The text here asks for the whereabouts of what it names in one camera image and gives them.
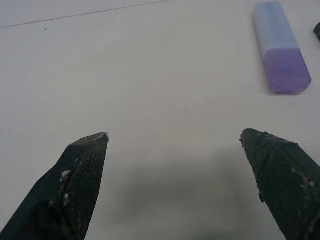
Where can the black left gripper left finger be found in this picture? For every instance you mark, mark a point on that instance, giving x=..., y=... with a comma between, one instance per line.
x=62, y=190

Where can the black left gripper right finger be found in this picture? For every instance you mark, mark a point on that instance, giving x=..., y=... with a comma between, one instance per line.
x=282, y=180

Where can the dark object at edge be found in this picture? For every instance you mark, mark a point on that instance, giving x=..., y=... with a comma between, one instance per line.
x=317, y=31

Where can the purple eraser with blue sleeve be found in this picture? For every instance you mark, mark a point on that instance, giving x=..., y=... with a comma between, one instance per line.
x=280, y=47

